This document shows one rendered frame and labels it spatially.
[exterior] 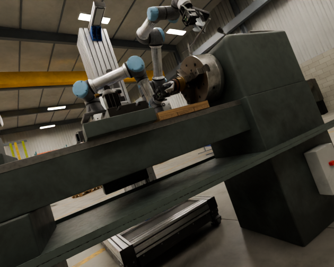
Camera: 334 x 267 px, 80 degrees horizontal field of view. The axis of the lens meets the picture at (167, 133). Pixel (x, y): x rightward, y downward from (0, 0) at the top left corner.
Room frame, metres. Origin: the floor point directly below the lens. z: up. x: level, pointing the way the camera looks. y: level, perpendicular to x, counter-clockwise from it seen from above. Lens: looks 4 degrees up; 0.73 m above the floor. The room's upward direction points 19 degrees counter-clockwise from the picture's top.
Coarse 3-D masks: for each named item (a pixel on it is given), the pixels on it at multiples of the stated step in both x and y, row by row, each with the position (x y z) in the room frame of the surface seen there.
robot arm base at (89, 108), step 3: (90, 102) 1.48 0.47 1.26; (93, 102) 1.48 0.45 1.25; (96, 102) 1.50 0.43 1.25; (99, 102) 1.52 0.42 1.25; (87, 105) 1.49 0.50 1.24; (90, 105) 1.48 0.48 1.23; (93, 105) 1.48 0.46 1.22; (96, 105) 1.49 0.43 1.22; (99, 105) 1.50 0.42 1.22; (87, 108) 1.48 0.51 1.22; (90, 108) 1.48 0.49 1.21; (93, 108) 1.47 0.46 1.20; (96, 108) 1.47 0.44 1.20; (99, 108) 1.48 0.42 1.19; (102, 108) 1.53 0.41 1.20; (87, 111) 1.48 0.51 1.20; (90, 111) 1.46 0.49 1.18; (93, 111) 1.46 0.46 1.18
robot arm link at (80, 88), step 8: (136, 56) 1.35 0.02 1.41; (128, 64) 1.34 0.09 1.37; (136, 64) 1.35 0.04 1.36; (144, 64) 1.40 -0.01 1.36; (112, 72) 1.37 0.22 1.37; (120, 72) 1.36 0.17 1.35; (128, 72) 1.36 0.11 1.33; (136, 72) 1.37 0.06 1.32; (144, 72) 1.46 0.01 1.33; (88, 80) 1.35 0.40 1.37; (96, 80) 1.36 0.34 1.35; (104, 80) 1.36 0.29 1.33; (112, 80) 1.38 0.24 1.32; (120, 80) 1.41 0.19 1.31; (80, 88) 1.33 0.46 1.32; (88, 88) 1.34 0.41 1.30; (96, 88) 1.38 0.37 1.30; (80, 96) 1.35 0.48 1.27; (88, 96) 1.39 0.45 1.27
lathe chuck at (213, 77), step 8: (192, 56) 1.16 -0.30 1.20; (200, 56) 1.15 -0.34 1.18; (208, 56) 1.17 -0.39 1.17; (184, 64) 1.25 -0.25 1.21; (192, 64) 1.19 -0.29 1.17; (200, 64) 1.12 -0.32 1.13; (208, 64) 1.12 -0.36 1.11; (192, 72) 1.21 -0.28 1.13; (208, 72) 1.11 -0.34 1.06; (216, 72) 1.13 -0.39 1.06; (200, 80) 1.17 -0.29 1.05; (208, 80) 1.11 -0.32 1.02; (216, 80) 1.14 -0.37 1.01; (200, 88) 1.19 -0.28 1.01; (208, 88) 1.14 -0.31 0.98; (216, 88) 1.17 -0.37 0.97; (200, 96) 1.22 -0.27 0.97; (208, 96) 1.18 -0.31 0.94; (216, 96) 1.23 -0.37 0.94
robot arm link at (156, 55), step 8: (152, 32) 1.53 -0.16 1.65; (160, 32) 1.55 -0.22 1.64; (152, 40) 1.56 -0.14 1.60; (160, 40) 1.58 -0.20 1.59; (152, 48) 1.62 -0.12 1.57; (160, 48) 1.64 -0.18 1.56; (152, 56) 1.67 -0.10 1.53; (160, 56) 1.67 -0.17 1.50; (160, 64) 1.70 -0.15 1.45; (160, 72) 1.74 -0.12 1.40; (152, 80) 1.80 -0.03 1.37; (160, 80) 1.76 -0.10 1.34
